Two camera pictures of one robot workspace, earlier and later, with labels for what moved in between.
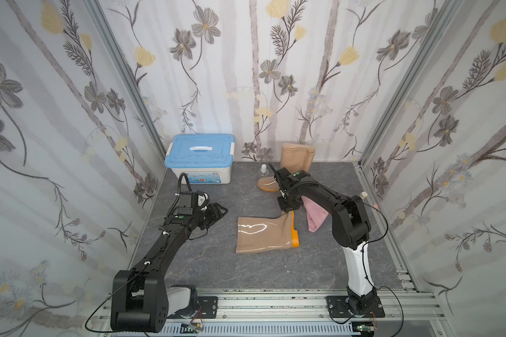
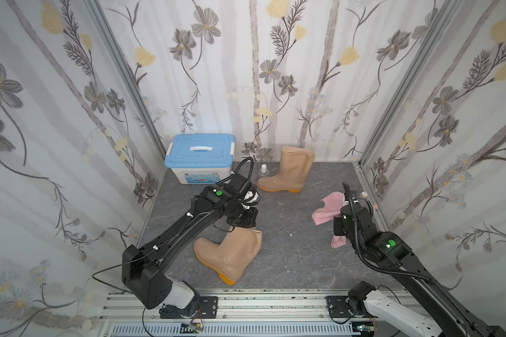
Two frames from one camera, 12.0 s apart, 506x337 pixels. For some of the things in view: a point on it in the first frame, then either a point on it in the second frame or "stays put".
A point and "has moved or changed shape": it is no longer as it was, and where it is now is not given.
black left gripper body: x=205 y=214 → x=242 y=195
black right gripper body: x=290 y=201 → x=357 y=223
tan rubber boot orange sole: x=294 y=157 stays put
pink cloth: x=315 y=215 has moved or changed shape
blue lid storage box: x=206 y=159 stays put
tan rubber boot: x=256 y=234 → x=229 y=258
